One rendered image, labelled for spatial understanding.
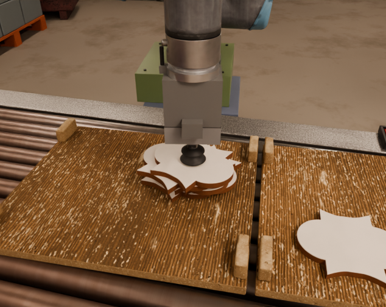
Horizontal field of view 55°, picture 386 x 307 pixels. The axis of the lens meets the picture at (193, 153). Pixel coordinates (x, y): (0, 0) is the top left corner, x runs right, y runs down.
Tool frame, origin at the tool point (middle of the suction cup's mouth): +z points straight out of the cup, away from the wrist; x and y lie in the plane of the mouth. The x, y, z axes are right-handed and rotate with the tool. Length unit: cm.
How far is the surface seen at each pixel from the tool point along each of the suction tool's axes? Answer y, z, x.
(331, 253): 19.5, 4.8, -15.4
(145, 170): -7.8, 1.5, -1.5
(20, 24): -204, 80, 374
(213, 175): 3.3, 0.4, -4.2
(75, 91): -106, 100, 240
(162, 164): -5.0, 0.4, -1.4
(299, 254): 15.3, 5.9, -14.9
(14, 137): -39.7, 7.6, 18.0
